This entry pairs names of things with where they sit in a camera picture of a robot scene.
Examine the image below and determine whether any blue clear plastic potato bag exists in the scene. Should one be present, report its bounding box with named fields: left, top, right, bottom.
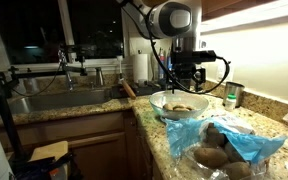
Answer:
left=163, top=115, right=286, bottom=180

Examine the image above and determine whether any white paper towel roll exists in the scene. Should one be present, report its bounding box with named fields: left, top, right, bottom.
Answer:
left=132, top=50, right=148, bottom=83

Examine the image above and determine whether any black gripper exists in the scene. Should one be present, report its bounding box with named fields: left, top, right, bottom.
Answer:
left=171, top=50, right=216, bottom=94

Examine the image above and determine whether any upper wooden cabinet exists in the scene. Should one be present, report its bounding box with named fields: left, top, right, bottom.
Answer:
left=201, top=0, right=275, bottom=21

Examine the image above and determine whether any small white green-capped bottle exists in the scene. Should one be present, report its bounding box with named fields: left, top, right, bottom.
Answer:
left=225, top=94, right=236, bottom=111

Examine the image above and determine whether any wooden rolling pin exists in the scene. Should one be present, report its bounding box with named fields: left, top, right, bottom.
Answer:
left=121, top=79, right=136, bottom=100

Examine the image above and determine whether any under-cabinet light strip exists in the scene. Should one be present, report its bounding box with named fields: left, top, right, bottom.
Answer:
left=201, top=0, right=288, bottom=33

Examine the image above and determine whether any stainless steel cup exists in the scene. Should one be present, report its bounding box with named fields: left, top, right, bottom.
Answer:
left=223, top=82, right=245, bottom=108

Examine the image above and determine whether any glass bowl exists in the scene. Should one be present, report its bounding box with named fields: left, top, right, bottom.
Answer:
left=149, top=90, right=209, bottom=120

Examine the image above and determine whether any black camera stand pole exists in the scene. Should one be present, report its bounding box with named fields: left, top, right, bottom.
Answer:
left=0, top=72, right=28, bottom=163

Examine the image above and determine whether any wooden base cabinet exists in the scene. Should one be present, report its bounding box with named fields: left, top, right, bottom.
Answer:
left=15, top=110, right=163, bottom=180

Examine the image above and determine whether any white wall outlet plate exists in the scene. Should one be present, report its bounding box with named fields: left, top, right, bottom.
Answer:
left=216, top=65, right=234, bottom=82

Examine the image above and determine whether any stainless steel sink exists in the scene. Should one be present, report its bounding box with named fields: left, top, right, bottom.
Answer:
left=9, top=89, right=111, bottom=114

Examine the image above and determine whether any large brown potato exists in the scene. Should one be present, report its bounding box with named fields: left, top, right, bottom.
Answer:
left=194, top=148, right=228, bottom=168

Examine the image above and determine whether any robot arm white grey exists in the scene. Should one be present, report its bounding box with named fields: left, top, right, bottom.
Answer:
left=116, top=0, right=216, bottom=94

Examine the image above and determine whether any potato in bowl right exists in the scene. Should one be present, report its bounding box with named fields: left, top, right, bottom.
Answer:
left=187, top=106, right=196, bottom=111

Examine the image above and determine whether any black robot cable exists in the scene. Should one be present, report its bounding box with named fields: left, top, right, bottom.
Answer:
left=145, top=3, right=232, bottom=95

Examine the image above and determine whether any chrome kitchen faucet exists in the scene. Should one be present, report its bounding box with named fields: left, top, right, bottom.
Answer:
left=58, top=50, right=74, bottom=91

